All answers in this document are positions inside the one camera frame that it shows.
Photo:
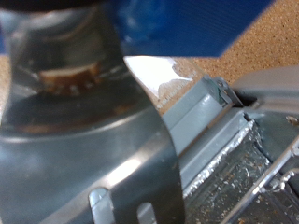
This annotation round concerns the silver toaster oven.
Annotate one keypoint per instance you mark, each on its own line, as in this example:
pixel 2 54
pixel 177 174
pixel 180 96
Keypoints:
pixel 271 87

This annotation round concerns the crumpled aluminium foil sheet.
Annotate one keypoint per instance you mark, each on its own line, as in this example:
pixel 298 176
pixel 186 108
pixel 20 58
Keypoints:
pixel 230 174

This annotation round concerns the metal spatula with blue block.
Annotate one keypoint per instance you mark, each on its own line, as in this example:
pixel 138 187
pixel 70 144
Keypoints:
pixel 78 149

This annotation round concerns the metal oven rack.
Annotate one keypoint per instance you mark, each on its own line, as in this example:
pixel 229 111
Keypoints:
pixel 264 183

